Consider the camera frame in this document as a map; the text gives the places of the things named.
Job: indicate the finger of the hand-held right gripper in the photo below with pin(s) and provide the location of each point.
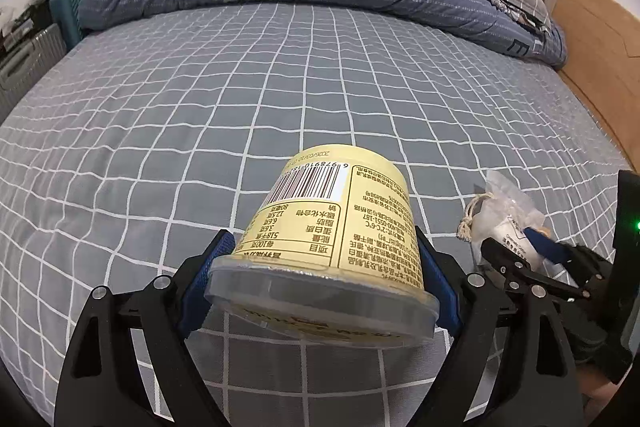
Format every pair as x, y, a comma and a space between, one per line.
500, 257
550, 252

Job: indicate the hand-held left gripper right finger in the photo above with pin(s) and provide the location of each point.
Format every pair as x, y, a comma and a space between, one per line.
442, 292

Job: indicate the yellow yogurt cup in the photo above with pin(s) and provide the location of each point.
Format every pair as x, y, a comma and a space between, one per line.
325, 232

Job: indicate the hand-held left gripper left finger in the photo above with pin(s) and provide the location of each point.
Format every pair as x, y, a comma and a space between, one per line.
200, 292

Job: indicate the bed with grey checked sheet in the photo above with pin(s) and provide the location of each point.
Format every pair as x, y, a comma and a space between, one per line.
200, 107

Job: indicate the wooden headboard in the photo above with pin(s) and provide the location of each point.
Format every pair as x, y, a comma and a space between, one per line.
600, 47

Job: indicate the grey suitcase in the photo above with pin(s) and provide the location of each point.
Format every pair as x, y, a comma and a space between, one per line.
30, 62

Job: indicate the teal plastic box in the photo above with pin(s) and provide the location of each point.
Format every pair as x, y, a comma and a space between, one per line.
67, 17

